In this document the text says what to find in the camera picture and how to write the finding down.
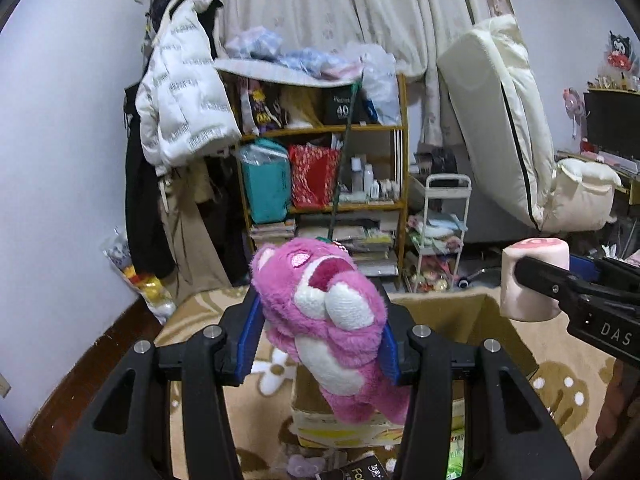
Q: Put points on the white puffer jacket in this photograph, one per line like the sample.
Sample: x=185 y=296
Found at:
x=183 y=106

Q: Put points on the teal bag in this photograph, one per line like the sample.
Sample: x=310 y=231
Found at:
x=267 y=180

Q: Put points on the pink cylinder plush pillow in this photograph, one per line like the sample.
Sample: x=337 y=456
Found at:
x=527 y=286

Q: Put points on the black hanging coat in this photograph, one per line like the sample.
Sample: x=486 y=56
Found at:
x=148 y=244

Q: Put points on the wall socket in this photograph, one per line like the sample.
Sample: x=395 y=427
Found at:
x=5 y=387

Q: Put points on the wooden bookshelf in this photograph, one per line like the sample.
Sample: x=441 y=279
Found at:
x=374 y=192

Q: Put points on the white plastic bag on shelf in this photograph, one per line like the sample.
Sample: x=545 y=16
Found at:
x=379 y=81

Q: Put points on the black Face tissue pack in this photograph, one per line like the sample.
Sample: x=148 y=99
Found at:
x=366 y=468

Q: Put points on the stack of books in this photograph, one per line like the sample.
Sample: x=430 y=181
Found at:
x=276 y=233

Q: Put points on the plastic bag with toys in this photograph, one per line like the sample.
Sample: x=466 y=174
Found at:
x=147 y=286

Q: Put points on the black monitor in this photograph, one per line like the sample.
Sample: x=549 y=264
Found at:
x=613 y=121

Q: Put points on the small purple plush toy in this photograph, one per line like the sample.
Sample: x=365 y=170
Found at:
x=305 y=467

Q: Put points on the pink bear plush toy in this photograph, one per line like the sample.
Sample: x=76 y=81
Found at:
x=327 y=316

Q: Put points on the green broom stick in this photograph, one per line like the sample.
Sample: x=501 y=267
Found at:
x=342 y=161

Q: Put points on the cream folded mattress chair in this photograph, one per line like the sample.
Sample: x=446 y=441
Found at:
x=498 y=107

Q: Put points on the green tissue pack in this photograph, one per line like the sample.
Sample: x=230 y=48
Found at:
x=456 y=455

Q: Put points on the red gift bag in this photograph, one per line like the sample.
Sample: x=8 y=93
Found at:
x=313 y=170

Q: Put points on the cream lace curtain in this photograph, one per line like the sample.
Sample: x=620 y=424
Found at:
x=415 y=32

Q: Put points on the white rolling cart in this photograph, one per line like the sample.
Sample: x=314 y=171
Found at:
x=437 y=231

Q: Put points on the black box with 40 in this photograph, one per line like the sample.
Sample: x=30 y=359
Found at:
x=339 y=105

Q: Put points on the beige patterned blanket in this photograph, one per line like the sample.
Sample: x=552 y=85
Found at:
x=278 y=410

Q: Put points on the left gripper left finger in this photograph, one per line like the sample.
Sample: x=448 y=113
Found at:
x=125 y=431

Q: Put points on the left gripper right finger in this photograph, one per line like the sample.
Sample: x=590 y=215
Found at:
x=458 y=347

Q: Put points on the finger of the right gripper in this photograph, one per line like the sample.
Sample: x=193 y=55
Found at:
x=602 y=272

